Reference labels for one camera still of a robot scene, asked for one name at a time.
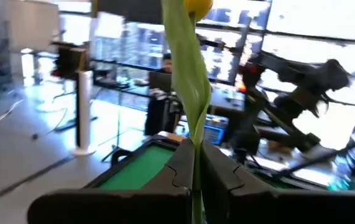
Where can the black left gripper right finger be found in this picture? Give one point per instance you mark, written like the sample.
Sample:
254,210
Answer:
258,208

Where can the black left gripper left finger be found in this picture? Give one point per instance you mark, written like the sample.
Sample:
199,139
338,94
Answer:
164,205

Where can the yellow tulip with green leaf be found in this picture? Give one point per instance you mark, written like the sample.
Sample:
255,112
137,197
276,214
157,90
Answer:
189,77

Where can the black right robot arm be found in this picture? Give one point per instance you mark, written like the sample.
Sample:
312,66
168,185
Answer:
301,77

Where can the blue box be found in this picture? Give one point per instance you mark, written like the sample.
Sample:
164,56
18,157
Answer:
216,130

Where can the dark laptop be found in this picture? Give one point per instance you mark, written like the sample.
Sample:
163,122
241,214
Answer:
160,81

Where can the person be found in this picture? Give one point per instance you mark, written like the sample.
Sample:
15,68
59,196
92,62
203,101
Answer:
167,63

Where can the white board panel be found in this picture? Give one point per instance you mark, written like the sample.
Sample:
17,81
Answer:
34,25

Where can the white post with black stripe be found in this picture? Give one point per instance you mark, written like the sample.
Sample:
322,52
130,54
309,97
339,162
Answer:
85,109

